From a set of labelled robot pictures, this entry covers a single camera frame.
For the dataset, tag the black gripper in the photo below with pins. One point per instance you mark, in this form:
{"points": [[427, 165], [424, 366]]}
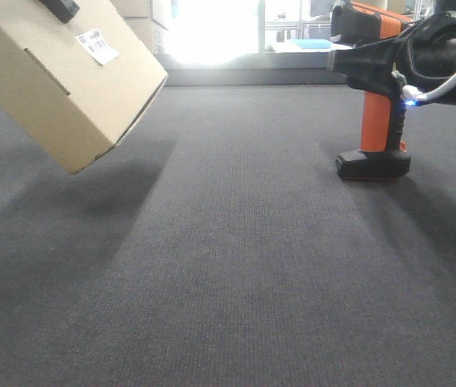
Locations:
{"points": [[427, 58]]}

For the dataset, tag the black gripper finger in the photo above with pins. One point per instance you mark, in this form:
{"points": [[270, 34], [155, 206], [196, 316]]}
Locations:
{"points": [[63, 10]]}

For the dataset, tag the orange black barcode scanner gun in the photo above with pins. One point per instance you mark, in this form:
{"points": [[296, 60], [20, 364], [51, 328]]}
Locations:
{"points": [[381, 154]]}

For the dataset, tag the small brown cardboard package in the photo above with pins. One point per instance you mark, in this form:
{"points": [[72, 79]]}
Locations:
{"points": [[76, 88]]}

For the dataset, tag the large cardboard box black label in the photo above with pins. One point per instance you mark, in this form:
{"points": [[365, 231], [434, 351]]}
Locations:
{"points": [[150, 20]]}

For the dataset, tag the blue tray in background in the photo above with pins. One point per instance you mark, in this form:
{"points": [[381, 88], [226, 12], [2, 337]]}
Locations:
{"points": [[314, 45]]}

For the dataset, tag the dark grey table mat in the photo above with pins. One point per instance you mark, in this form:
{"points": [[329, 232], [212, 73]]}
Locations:
{"points": [[217, 246]]}

